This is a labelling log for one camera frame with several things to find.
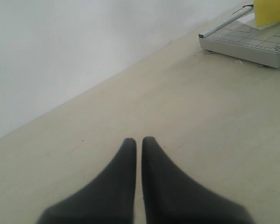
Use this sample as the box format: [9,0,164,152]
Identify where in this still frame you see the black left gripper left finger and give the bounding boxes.
[37,138,137,224]

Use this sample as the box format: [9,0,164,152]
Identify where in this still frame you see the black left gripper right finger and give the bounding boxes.
[141,137,254,224]

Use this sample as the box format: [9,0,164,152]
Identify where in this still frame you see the yellow foam cube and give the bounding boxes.
[253,0,280,27]

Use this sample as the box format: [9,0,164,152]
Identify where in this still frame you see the grey paper cutter base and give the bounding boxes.
[198,5,280,69]

